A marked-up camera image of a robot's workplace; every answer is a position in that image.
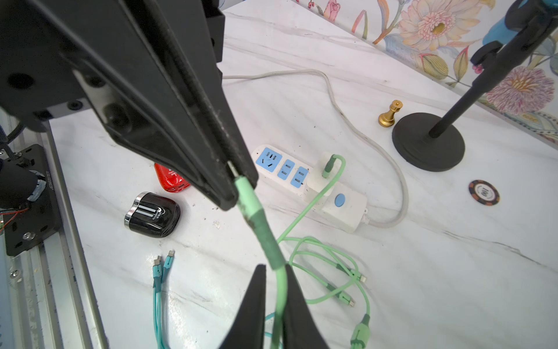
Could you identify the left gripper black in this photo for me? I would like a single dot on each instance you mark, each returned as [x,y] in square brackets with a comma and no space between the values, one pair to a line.
[158,61]

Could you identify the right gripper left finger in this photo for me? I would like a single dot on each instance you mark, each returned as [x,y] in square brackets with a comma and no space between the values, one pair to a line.
[247,330]

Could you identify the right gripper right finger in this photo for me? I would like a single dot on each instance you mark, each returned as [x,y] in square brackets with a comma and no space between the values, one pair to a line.
[299,329]

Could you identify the red electric shaver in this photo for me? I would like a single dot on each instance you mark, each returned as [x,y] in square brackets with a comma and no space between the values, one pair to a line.
[169,180]

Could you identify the white usb charger adapter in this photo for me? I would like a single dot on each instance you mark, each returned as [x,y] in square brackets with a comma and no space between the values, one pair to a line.
[315,182]

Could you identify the white power strip blue sockets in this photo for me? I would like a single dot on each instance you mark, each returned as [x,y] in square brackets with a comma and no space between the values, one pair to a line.
[341,206]

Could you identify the gold chess pawn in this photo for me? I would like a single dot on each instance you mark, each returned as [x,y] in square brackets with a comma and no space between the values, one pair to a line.
[387,119]

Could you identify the black microphone stand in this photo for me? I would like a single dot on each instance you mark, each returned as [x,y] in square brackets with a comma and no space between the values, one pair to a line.
[432,143]

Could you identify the poker chip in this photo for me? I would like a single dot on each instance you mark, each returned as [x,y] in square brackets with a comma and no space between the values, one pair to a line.
[484,193]

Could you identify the aluminium frame rail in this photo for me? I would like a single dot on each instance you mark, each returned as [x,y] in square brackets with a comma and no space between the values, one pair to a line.
[47,298]

